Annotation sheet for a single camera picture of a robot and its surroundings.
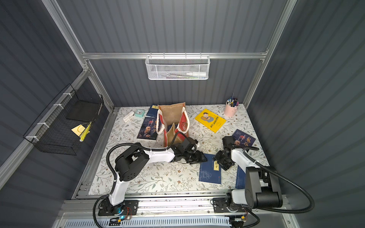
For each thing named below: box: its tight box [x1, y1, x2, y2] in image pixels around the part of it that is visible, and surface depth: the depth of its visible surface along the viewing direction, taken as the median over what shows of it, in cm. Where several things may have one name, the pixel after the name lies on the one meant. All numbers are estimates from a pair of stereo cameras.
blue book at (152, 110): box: [146, 103, 160, 118], surface depth 122 cm
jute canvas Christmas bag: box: [155, 102, 190, 148], surface depth 94 cm
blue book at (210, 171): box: [198, 153, 222, 184], surface depth 87 cm
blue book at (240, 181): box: [235, 164, 246, 190], surface depth 83 cm
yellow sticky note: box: [70, 123, 91, 137], surface depth 75 cm
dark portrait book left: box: [136, 116, 158, 141], surface depth 107 cm
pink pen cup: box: [224, 93, 240, 117], surface depth 110 cm
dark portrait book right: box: [231, 129, 257, 147], surface depth 101 cm
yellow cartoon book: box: [194, 108, 227, 134], surface depth 114 cm
